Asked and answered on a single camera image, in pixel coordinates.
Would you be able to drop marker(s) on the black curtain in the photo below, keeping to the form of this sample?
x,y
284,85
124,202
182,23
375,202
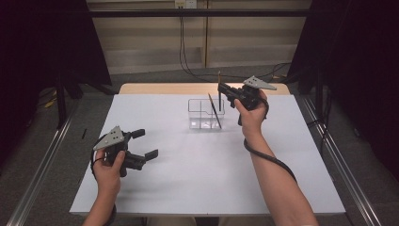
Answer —
x,y
44,44
360,62

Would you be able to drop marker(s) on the black metal stand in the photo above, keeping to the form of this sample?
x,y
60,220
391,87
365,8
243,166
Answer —
x,y
319,94
61,100

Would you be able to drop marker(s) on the clear plastic organizer box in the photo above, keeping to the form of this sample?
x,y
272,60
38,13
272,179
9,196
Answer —
x,y
200,121

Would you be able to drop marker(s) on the person's left hand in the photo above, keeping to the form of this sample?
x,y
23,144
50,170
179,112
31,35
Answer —
x,y
108,179

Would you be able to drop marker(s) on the person's right leg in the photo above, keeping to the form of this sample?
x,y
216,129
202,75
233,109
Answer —
x,y
238,221

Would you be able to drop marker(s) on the person's left leg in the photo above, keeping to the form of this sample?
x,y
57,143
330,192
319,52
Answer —
x,y
174,221

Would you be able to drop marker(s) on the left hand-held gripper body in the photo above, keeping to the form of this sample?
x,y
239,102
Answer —
x,y
120,142

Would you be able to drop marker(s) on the metal floor rail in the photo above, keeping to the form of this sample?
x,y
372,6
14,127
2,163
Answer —
x,y
351,185
40,169

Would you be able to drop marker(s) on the small black marker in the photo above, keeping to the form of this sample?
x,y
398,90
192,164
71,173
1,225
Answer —
x,y
84,133

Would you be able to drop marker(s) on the black horizontal frame bar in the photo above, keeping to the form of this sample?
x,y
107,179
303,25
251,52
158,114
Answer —
x,y
156,12

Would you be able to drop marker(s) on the wooden table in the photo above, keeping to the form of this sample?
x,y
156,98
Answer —
x,y
172,88

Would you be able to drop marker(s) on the black pencil with copper end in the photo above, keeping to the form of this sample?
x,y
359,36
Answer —
x,y
215,113
219,103

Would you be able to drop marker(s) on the small yellow item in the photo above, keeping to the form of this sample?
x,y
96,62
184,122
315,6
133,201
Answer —
x,y
50,103

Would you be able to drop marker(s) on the person's right hand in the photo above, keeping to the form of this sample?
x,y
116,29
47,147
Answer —
x,y
254,121

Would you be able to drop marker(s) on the person's leg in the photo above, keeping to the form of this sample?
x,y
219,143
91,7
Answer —
x,y
174,221
238,221

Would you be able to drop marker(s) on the white power strip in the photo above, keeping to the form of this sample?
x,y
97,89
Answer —
x,y
185,3

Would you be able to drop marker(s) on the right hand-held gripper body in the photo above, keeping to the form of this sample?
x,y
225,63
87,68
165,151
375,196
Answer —
x,y
249,94

